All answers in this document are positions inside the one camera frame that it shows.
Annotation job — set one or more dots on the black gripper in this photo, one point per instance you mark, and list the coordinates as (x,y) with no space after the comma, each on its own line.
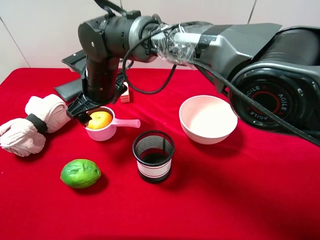
(89,99)

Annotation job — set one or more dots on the orange fruit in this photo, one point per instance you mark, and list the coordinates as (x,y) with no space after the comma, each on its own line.
(99,120)

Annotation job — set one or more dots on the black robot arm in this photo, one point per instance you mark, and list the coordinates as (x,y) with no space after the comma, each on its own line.
(270,75)

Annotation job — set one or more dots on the black leather pouch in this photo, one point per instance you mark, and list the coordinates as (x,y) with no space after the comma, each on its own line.
(69,90)

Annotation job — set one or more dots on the small wooden block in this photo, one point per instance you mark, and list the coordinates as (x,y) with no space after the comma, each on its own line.
(125,97)

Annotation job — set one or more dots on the black band on towel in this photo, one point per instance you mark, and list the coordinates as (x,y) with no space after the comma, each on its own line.
(39,124)

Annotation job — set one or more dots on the green lime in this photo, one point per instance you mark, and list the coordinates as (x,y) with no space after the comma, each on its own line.
(80,173)

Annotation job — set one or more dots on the rolled pink towel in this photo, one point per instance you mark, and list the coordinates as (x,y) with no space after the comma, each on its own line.
(20,137)

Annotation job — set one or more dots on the black mesh pen holder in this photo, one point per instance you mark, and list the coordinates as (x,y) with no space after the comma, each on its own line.
(153,151)

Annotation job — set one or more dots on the red tablecloth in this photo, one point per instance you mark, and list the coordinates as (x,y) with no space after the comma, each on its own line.
(254,185)

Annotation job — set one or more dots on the pink bowl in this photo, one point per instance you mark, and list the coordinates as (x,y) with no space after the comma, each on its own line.
(207,119)

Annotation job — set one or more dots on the pink saucepan with handle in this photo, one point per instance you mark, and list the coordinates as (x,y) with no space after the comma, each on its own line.
(107,132)

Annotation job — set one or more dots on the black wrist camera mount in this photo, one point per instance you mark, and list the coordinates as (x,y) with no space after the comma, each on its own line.
(76,61)

